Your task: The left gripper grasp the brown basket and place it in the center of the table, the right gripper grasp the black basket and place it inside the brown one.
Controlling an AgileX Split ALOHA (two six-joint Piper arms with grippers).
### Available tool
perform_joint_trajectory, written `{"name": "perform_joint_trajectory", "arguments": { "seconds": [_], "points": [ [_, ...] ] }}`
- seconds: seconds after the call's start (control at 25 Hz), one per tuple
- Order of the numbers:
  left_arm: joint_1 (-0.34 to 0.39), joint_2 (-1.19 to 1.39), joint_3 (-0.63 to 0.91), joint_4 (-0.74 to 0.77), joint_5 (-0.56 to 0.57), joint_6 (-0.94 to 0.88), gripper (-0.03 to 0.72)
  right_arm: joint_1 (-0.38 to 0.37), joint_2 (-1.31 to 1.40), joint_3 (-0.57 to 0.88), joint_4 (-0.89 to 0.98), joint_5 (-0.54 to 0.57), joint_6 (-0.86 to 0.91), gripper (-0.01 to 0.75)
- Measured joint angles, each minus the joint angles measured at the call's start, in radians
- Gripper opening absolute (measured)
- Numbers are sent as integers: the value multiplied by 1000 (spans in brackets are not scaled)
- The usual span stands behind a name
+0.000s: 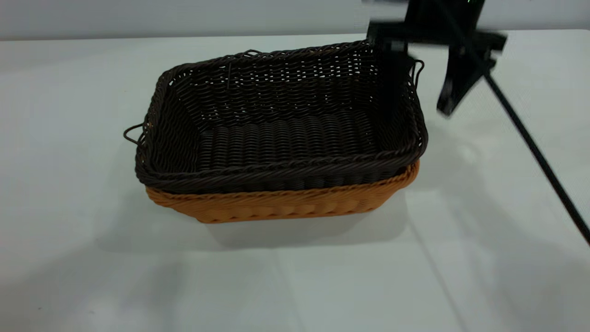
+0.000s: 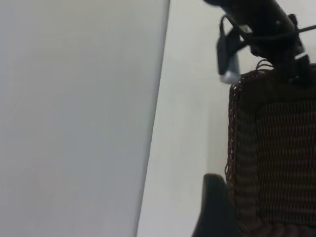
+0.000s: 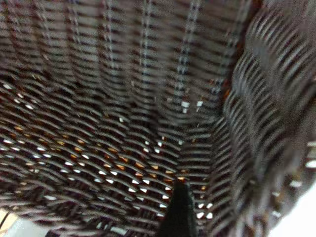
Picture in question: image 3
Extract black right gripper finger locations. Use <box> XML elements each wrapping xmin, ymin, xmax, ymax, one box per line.
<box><xmin>158</xmin><ymin>179</ymin><xmax>198</xmax><ymax>237</ymax></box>

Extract dark brown woven wicker basket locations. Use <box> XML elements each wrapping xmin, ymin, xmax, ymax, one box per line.
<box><xmin>0</xmin><ymin>0</ymin><xmax>316</xmax><ymax>237</ymax></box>

